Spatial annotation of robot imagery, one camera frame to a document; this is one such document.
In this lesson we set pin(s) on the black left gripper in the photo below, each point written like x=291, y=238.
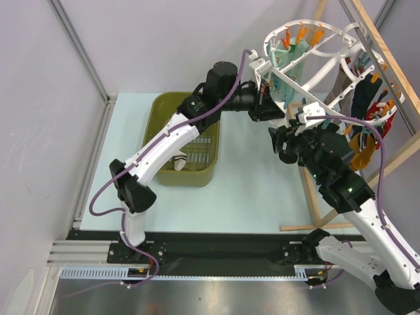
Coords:
x=262, y=101

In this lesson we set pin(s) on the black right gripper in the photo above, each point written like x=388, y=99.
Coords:
x=289, y=141

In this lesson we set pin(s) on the white round clip hanger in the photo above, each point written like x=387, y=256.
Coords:
x=325, y=41

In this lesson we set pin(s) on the mustard yellow striped sock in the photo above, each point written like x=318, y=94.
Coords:
x=363, y=146

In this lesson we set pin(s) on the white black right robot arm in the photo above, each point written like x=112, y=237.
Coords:
x=393, y=274

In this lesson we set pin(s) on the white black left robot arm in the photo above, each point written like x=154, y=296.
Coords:
x=221, y=91

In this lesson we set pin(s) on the mint green cloth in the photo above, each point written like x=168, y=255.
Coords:
x=282, y=58

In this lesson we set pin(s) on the grey beige sock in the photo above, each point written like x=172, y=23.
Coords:
x=342, y=81

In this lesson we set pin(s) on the red patterned sock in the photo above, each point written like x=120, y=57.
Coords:
x=383, y=112

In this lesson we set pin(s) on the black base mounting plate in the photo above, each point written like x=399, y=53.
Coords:
x=220, y=251

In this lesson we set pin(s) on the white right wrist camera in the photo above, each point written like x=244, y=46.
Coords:
x=306, y=117

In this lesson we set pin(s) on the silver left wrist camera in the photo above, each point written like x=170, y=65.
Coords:
x=260, y=67

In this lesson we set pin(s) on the white slotted cable duct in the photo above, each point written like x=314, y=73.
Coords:
x=138, y=274

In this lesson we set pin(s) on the aluminium frame post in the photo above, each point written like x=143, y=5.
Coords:
x=75, y=41

